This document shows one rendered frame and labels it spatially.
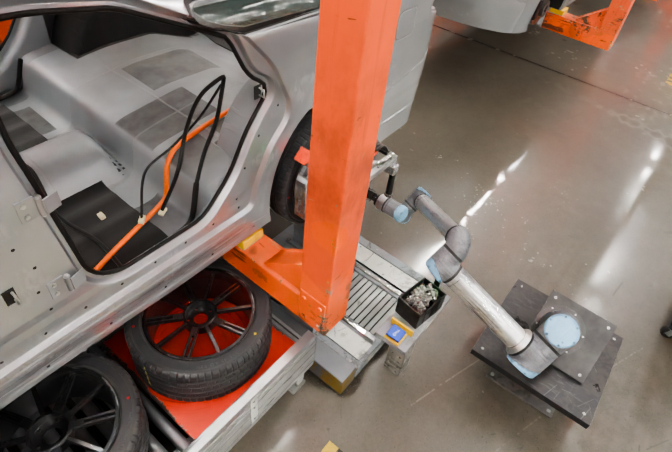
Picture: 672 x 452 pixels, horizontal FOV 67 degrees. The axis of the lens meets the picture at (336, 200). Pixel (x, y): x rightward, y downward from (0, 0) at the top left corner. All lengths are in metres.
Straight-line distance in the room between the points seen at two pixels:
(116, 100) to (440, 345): 2.20
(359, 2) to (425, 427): 2.10
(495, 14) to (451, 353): 2.82
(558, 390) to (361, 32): 2.01
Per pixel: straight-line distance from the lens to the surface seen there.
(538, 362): 2.60
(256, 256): 2.42
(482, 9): 4.61
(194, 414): 2.48
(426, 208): 2.71
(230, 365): 2.31
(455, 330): 3.15
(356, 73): 1.44
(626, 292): 3.87
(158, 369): 2.34
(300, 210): 2.50
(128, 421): 2.26
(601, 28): 5.62
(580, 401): 2.82
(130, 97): 2.88
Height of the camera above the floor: 2.50
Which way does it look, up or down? 42 degrees down
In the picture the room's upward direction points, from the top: 7 degrees clockwise
